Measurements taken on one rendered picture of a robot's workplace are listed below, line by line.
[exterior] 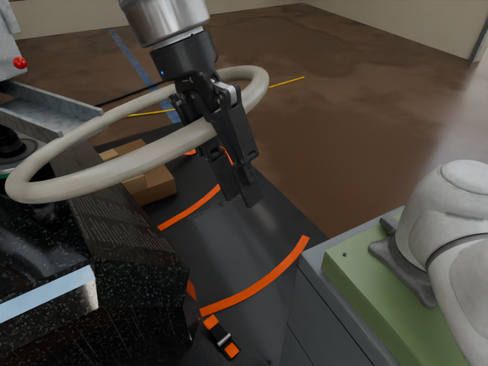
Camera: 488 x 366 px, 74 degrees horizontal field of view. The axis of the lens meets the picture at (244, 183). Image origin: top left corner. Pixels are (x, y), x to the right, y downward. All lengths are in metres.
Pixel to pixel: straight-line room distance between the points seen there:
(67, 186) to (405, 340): 0.65
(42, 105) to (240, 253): 1.24
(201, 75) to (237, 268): 1.50
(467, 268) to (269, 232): 1.49
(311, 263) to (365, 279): 0.15
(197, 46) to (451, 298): 0.52
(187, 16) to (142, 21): 0.05
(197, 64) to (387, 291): 0.62
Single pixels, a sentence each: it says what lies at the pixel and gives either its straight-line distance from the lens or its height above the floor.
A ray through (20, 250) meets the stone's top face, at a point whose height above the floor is 0.84.
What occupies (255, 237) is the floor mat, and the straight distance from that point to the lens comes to 1.94.
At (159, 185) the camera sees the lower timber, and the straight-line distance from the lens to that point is 2.16.
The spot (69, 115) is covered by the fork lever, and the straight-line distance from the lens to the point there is 0.96.
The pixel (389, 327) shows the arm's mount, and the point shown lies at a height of 0.86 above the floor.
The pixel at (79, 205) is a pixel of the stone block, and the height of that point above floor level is 0.81.
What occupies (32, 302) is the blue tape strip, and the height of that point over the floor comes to 0.81.
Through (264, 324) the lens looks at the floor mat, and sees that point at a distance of 1.66.
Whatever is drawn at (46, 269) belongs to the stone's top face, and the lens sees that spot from 0.94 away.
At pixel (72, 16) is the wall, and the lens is 6.10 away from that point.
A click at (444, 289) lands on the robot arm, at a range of 0.64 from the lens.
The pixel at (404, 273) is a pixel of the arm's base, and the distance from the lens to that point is 0.82.
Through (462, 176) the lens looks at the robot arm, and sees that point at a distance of 0.68.
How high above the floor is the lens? 1.51
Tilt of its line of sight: 41 degrees down
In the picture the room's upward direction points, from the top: straight up
